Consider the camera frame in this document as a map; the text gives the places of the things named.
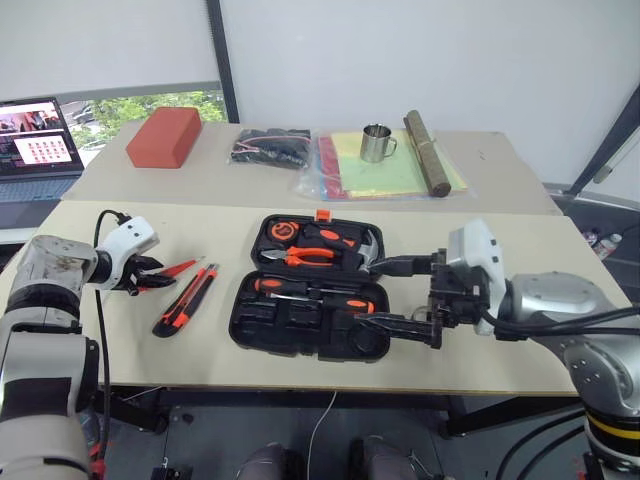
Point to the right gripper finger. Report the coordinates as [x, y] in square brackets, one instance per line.
[400, 327]
[405, 266]

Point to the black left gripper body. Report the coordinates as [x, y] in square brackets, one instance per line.
[131, 277]

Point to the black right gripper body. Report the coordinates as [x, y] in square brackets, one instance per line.
[457, 300]

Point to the slim red tester screwdriver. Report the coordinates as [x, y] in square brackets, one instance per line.
[182, 266]

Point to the orange black utility knife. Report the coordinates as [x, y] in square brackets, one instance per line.
[185, 302]

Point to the black plastic tool case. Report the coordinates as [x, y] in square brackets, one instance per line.
[300, 330]

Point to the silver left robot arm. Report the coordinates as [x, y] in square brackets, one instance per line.
[40, 350]

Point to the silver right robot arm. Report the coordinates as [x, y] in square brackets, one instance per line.
[555, 300]

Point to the clear bag of coloured sheets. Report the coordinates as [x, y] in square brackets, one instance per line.
[380, 175]

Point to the brown rolled mat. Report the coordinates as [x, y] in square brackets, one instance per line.
[426, 152]

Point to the orange black tape measure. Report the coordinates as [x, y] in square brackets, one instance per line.
[283, 231]

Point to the red rectangular block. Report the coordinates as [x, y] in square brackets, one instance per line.
[162, 137]

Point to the stainless steel mug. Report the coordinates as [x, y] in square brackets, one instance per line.
[375, 142]

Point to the dark rounded grey shape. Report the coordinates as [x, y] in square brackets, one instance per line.
[265, 462]
[382, 457]

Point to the small plastic bottle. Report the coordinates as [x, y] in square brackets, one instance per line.
[595, 236]
[611, 246]

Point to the open laptop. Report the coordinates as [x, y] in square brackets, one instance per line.
[35, 145]

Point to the clear bag of black items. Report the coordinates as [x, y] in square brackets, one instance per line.
[270, 147]

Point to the black diagonal strut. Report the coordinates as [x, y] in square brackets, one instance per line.
[607, 140]

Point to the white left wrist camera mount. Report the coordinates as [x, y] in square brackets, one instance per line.
[131, 236]

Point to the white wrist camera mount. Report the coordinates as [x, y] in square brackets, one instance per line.
[480, 245]
[131, 236]

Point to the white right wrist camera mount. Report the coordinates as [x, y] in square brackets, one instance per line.
[480, 245]

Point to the black table frame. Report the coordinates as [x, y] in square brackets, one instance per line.
[300, 399]

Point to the black window frame post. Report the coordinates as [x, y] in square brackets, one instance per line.
[222, 60]

